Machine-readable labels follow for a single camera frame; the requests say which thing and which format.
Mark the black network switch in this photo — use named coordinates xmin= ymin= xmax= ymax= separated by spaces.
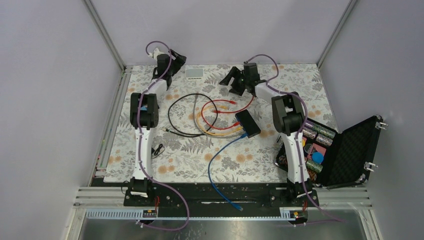
xmin=235 ymin=109 xmax=261 ymax=138

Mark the white small switch box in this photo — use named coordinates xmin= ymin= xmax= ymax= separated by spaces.
xmin=185 ymin=68 xmax=204 ymax=79

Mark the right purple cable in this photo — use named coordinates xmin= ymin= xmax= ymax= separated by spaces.
xmin=244 ymin=53 xmax=347 ymax=227

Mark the blue ethernet cable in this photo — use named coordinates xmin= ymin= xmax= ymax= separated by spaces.
xmin=207 ymin=133 xmax=249 ymax=212

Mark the yellow cable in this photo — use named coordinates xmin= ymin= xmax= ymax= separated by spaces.
xmin=195 ymin=105 xmax=246 ymax=137

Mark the black cable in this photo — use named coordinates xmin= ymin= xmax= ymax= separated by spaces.
xmin=164 ymin=93 xmax=220 ymax=138

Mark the floral table mat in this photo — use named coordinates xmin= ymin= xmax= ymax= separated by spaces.
xmin=103 ymin=64 xmax=338 ymax=183

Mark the black power adapter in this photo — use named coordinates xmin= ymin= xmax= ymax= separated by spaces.
xmin=151 ymin=143 xmax=166 ymax=159

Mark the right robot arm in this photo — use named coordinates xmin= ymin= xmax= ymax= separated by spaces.
xmin=219 ymin=62 xmax=313 ymax=206

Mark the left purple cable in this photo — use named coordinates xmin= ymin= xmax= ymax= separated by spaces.
xmin=135 ymin=40 xmax=191 ymax=232

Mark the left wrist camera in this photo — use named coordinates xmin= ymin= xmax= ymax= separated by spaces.
xmin=148 ymin=47 xmax=167 ymax=61

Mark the black case with chips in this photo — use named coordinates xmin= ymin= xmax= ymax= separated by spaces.
xmin=274 ymin=114 xmax=388 ymax=190

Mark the purple cable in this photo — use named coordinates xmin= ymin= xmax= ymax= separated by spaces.
xmin=135 ymin=40 xmax=191 ymax=232
xmin=244 ymin=53 xmax=347 ymax=227

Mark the colourful toy brick stack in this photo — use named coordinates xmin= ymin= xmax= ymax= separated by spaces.
xmin=139 ymin=105 xmax=148 ymax=112

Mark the grey ethernet cable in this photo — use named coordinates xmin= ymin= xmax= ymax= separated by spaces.
xmin=192 ymin=94 xmax=208 ymax=132

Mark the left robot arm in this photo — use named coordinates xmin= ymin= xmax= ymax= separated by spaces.
xmin=127 ymin=48 xmax=187 ymax=206

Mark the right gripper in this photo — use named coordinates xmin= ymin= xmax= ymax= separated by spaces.
xmin=219 ymin=66 xmax=250 ymax=96

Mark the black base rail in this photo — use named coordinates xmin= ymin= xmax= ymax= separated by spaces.
xmin=123 ymin=183 xmax=319 ymax=218

